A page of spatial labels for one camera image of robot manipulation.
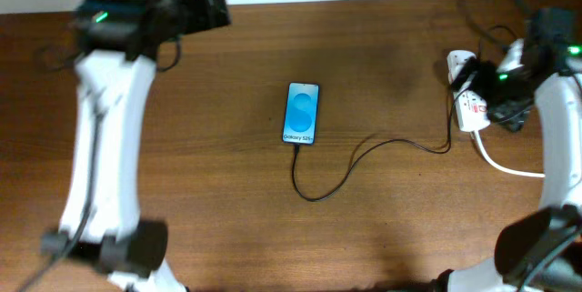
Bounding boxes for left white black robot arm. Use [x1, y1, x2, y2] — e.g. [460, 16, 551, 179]
[41, 0, 231, 291]

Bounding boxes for black USB charging cable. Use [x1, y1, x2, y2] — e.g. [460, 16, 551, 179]
[290, 25, 519, 203]

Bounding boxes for white power strip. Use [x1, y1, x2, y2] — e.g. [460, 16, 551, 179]
[447, 50, 491, 133]

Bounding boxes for blue screen Galaxy smartphone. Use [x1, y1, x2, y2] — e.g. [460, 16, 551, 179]
[282, 83, 319, 145]

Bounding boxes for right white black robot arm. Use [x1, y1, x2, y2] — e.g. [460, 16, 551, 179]
[430, 8, 581, 291]

